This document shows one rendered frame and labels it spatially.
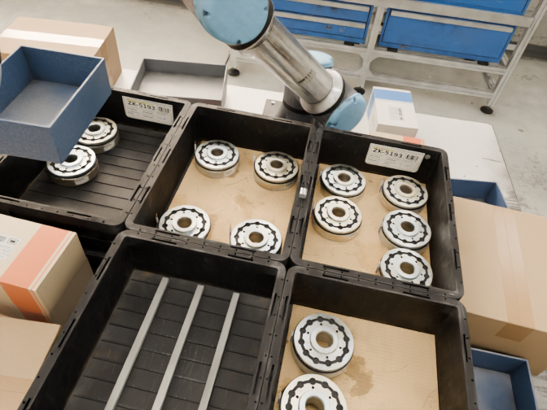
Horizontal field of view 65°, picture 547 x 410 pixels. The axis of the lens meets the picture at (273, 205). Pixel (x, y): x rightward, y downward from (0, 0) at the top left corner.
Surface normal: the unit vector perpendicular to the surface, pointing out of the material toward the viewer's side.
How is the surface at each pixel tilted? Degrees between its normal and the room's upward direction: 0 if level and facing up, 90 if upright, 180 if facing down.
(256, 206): 0
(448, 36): 90
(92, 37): 0
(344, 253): 0
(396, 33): 90
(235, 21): 83
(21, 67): 91
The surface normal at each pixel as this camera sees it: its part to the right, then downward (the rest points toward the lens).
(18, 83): 0.99, 0.16
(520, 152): 0.08, -0.67
